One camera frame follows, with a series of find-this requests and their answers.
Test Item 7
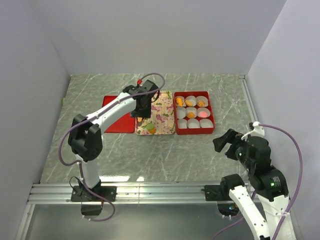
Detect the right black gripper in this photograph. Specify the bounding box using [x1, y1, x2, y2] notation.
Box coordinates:
[212, 126, 254, 169]

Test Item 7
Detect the green macaron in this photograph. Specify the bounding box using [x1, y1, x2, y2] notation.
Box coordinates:
[146, 123, 155, 131]

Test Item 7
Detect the pink macaron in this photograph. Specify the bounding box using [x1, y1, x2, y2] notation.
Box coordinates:
[198, 111, 208, 118]

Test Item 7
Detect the orange fish cookie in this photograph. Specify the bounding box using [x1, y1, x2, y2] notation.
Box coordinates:
[176, 97, 184, 107]

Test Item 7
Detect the orange swirl cookie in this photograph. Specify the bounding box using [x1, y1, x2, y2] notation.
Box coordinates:
[197, 100, 206, 107]

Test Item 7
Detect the round yellow biscuit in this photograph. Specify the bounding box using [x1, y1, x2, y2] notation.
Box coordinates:
[185, 100, 194, 107]

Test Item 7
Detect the orange flower cookie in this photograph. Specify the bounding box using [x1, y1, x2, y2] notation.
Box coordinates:
[187, 112, 195, 119]

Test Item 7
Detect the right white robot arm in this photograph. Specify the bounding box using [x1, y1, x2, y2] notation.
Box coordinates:
[212, 122, 296, 240]

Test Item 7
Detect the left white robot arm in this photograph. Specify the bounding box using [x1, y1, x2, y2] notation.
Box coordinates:
[68, 80, 160, 201]

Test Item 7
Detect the floral tray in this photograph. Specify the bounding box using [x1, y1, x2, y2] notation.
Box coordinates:
[135, 91, 175, 136]

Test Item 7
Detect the red box lid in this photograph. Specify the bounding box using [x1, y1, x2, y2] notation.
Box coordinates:
[102, 95, 135, 134]

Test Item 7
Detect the white paper cup top left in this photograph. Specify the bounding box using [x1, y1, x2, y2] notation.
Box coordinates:
[175, 96, 186, 107]

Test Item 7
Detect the white paper cup bottom middle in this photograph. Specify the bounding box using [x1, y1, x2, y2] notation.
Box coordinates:
[187, 118, 201, 129]

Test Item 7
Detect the white paper cup middle right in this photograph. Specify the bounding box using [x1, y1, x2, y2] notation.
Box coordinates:
[197, 107, 211, 118]

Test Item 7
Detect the white paper cup middle left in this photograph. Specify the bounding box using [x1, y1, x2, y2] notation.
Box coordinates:
[176, 106, 187, 119]

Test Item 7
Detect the red cookie box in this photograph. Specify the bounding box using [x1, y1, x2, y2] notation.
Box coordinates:
[173, 91, 216, 135]

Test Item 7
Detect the white paper cup bottom left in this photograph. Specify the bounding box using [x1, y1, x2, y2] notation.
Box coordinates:
[177, 118, 188, 129]

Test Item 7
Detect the white paper cup centre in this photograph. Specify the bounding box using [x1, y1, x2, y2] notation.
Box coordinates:
[186, 107, 197, 119]

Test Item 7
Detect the white paper cup top middle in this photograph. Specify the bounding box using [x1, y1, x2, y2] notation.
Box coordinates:
[184, 95, 197, 107]

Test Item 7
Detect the white paper cup top right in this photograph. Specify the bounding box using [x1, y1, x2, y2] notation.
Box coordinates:
[196, 96, 209, 108]

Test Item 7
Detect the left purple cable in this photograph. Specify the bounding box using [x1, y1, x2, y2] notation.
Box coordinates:
[58, 72, 166, 222]

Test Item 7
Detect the purple cable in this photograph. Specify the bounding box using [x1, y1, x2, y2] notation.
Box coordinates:
[211, 122, 304, 240]
[58, 72, 166, 222]

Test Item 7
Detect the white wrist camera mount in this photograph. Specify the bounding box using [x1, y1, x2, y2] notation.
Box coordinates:
[241, 121, 265, 141]

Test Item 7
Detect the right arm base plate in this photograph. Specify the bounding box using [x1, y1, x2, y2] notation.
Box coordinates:
[202, 184, 226, 202]

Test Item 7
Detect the aluminium rail right side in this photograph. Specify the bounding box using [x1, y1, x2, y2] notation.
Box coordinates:
[238, 75, 258, 122]

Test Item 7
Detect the aluminium rail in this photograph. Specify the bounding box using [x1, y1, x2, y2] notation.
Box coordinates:
[27, 181, 229, 205]
[238, 75, 258, 122]

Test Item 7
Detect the aluminium rail front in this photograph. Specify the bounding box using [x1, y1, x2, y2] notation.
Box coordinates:
[27, 181, 229, 205]

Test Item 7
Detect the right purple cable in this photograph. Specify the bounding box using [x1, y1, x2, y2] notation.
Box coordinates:
[211, 122, 304, 240]

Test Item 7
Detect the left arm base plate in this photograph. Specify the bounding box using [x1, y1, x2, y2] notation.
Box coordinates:
[70, 185, 117, 202]

